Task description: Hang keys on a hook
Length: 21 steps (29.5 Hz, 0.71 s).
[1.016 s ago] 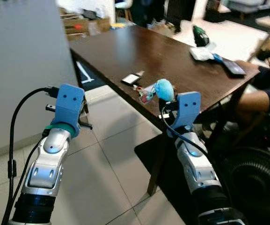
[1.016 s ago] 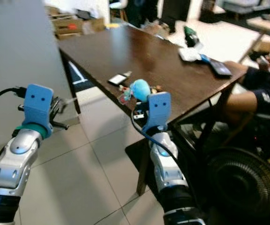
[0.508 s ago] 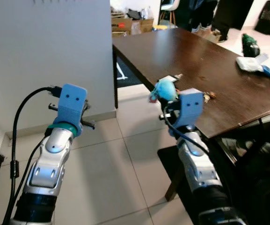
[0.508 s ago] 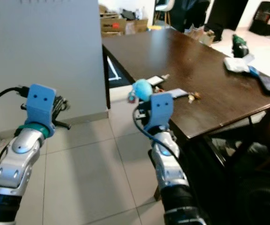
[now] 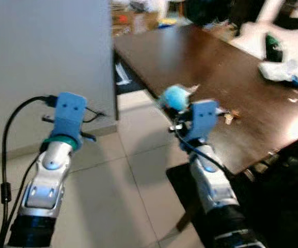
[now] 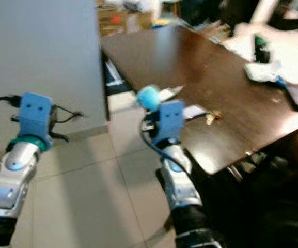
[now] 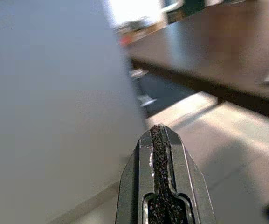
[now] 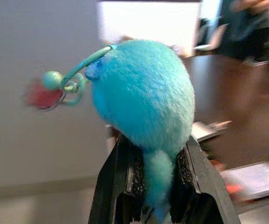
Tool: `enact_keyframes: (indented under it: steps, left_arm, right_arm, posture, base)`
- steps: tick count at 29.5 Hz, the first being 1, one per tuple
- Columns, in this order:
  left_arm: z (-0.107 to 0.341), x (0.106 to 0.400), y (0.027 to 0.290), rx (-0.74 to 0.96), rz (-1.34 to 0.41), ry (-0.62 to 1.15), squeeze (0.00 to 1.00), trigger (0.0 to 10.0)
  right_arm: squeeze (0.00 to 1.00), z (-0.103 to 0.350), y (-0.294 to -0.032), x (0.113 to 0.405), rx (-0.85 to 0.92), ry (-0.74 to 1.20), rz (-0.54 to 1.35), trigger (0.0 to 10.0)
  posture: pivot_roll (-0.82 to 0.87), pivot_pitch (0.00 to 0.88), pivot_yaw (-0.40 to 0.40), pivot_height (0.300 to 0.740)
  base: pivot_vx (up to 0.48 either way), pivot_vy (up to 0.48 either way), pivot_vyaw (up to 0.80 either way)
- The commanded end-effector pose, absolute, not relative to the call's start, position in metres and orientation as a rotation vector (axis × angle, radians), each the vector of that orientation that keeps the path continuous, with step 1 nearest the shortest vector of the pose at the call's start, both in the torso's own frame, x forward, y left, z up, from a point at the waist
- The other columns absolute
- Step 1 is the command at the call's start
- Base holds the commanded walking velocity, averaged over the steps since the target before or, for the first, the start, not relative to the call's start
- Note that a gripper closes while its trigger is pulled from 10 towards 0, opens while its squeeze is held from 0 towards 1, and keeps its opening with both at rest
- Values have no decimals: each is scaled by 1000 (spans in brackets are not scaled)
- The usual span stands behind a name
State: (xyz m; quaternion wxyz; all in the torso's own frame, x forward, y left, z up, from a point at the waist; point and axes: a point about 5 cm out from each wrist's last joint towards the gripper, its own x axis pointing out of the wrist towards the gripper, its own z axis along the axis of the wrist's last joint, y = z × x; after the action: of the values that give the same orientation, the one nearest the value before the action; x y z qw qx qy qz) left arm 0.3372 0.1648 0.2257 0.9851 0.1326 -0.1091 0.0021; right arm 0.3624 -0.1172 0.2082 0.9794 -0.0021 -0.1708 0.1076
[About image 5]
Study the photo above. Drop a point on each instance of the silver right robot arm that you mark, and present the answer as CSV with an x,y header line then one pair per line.
x,y
216,191

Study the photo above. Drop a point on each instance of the white plastic bag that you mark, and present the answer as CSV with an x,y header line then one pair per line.
x,y
278,71

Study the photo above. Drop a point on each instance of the black and green bag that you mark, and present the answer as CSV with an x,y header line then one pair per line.
x,y
273,49

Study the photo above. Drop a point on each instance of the black padded chair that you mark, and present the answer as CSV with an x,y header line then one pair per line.
x,y
283,206

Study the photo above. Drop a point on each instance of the light blue left wrist camera mount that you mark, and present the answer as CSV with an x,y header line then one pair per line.
x,y
68,116

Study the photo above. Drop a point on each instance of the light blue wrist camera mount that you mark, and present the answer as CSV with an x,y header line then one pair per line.
x,y
68,116
203,121

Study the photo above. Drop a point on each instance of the light blue right wrist camera mount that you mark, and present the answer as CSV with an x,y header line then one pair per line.
x,y
203,121

